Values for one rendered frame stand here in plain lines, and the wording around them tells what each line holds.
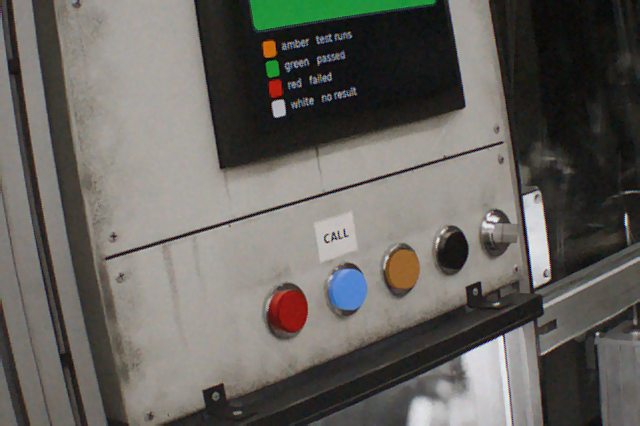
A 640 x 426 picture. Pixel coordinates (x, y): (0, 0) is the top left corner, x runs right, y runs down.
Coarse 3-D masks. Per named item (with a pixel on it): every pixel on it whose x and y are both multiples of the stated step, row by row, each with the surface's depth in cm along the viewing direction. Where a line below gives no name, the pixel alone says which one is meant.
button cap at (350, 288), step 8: (344, 272) 95; (352, 272) 96; (360, 272) 96; (336, 280) 95; (344, 280) 95; (352, 280) 96; (360, 280) 96; (336, 288) 95; (344, 288) 95; (352, 288) 96; (360, 288) 96; (336, 296) 95; (344, 296) 95; (352, 296) 96; (360, 296) 96; (344, 304) 95; (352, 304) 96; (360, 304) 96
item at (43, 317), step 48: (0, 0) 77; (0, 48) 77; (0, 96) 77; (0, 144) 77; (48, 144) 80; (48, 192) 80; (48, 240) 80; (48, 288) 80; (48, 336) 80; (624, 336) 161; (48, 384) 80; (96, 384) 83; (624, 384) 161
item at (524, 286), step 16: (496, 64) 110; (496, 80) 110; (512, 160) 112; (512, 176) 112; (528, 288) 113; (512, 336) 112; (528, 336) 114; (512, 352) 112; (528, 352) 114; (512, 368) 112; (528, 368) 114; (512, 384) 112; (512, 400) 112
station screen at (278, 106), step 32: (256, 32) 88; (288, 32) 90; (320, 32) 92; (352, 32) 94; (384, 32) 96; (416, 32) 98; (448, 32) 101; (256, 64) 88; (288, 64) 90; (320, 64) 92; (352, 64) 94; (384, 64) 96; (416, 64) 98; (448, 64) 101; (256, 96) 88; (288, 96) 90; (320, 96) 92; (352, 96) 94; (384, 96) 96; (416, 96) 98
